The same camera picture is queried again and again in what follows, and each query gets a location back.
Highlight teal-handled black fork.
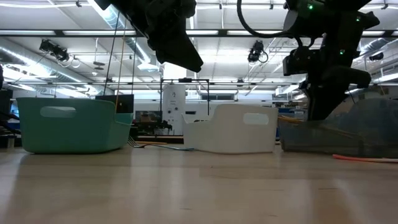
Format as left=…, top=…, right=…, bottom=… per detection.
left=126, top=136, right=196, bottom=152

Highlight silver air duct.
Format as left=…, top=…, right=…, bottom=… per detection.
left=0, top=37, right=105, bottom=94
left=351, top=37, right=398, bottom=100

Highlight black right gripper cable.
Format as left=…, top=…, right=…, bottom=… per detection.
left=236, top=0, right=295, bottom=39

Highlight black monitor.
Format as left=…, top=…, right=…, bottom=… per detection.
left=95, top=94, right=134, bottom=114

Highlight black hanging cable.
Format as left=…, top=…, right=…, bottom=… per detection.
left=103, top=11, right=121, bottom=96
left=132, top=27, right=138, bottom=95

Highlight white machine cabinet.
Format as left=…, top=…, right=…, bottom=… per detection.
left=162, top=83, right=187, bottom=135

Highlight grey translucent plastic bin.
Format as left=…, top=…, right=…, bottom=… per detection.
left=278, top=98, right=398, bottom=159

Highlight black ceiling camera with cable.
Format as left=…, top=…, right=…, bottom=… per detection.
left=248, top=40, right=269, bottom=63

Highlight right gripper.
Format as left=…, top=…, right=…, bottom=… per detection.
left=300, top=63, right=373, bottom=121

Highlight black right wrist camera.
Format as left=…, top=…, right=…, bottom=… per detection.
left=282, top=46, right=312, bottom=77

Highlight black distant rig frame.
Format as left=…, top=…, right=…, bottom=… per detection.
left=160, top=77, right=210, bottom=108

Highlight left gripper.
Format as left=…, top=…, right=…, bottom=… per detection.
left=136, top=0, right=205, bottom=73

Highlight thin black ceiling rail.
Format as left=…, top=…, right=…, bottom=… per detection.
left=0, top=81, right=398, bottom=87

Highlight black ceiling camera cluster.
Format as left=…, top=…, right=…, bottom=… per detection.
left=39, top=39, right=71, bottom=63

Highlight dark side equipment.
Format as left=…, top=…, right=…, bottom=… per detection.
left=0, top=74, right=22, bottom=147

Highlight black overhead light beam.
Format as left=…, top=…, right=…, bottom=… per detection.
left=0, top=29, right=398, bottom=38

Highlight white plastic bin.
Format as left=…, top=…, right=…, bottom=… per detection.
left=182, top=103, right=279, bottom=155

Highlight orange-handled silver fork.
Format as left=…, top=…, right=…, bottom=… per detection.
left=331, top=154, right=398, bottom=164

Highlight yellow hanging cable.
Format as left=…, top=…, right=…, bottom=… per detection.
left=115, top=18, right=127, bottom=108

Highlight teal plastic bin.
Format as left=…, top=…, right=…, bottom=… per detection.
left=16, top=97, right=135, bottom=155

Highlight white hanging cable loops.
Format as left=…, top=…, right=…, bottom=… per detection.
left=57, top=55, right=81, bottom=69

